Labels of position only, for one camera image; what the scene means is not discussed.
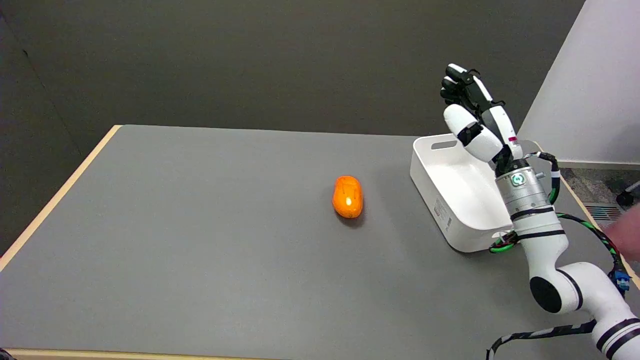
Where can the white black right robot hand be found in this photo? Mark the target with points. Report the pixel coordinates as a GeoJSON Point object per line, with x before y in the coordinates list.
{"type": "Point", "coordinates": [475, 134]}

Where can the orange mango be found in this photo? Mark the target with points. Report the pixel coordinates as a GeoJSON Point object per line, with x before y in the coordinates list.
{"type": "Point", "coordinates": [347, 196]}

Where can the white plastic bin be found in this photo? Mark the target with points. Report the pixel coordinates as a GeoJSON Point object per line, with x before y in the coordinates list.
{"type": "Point", "coordinates": [460, 195]}

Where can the floor vent grille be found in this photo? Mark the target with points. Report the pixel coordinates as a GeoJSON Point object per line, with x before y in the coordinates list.
{"type": "Point", "coordinates": [602, 212]}

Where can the black chair caster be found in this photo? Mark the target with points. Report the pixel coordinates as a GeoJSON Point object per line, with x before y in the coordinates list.
{"type": "Point", "coordinates": [627, 196]}

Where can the blurred person hand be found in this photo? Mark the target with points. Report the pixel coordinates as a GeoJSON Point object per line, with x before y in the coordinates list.
{"type": "Point", "coordinates": [627, 235]}

